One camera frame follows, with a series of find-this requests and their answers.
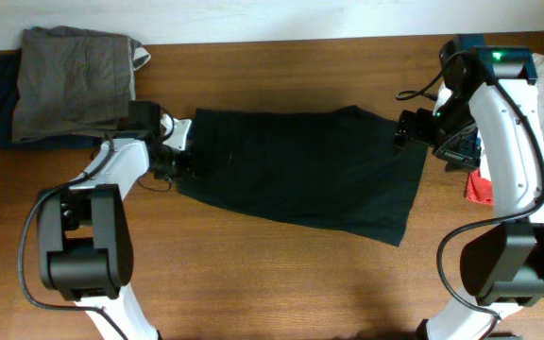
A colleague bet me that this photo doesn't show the black shorts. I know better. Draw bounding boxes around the black shorts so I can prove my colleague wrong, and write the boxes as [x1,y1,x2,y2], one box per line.
[177,106,427,246]

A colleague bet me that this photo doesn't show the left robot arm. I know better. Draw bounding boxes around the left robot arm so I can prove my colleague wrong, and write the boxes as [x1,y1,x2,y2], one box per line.
[25,101,193,339]

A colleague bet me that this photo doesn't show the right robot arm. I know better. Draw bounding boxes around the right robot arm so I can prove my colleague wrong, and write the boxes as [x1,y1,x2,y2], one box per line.
[394,34,544,339]

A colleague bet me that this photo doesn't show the red cloth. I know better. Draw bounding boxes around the red cloth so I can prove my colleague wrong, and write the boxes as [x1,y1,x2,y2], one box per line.
[464,169,494,206]

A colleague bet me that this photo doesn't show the grey folded trousers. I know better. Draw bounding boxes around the grey folded trousers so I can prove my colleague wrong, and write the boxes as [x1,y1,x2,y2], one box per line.
[11,26,151,143]

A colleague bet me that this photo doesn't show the navy folded garment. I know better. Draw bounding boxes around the navy folded garment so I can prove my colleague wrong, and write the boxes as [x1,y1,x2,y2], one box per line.
[0,52,102,150]

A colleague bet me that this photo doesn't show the right black cable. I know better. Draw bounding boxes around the right black cable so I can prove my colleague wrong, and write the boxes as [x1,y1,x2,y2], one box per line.
[394,49,544,340]

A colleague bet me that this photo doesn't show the black cable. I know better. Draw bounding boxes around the black cable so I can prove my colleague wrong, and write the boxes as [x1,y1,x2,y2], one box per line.
[16,108,179,340]
[394,49,544,340]

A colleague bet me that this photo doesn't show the left black cable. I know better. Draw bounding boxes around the left black cable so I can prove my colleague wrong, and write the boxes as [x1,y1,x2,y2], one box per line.
[16,108,179,340]

